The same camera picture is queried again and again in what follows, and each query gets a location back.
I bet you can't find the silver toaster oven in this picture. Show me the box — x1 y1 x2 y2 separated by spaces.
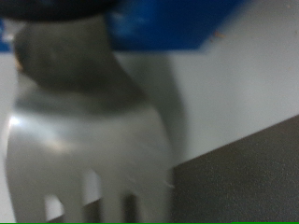
0 0 299 224

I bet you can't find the metal spatula with blue block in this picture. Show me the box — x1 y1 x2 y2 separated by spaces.
0 0 249 224

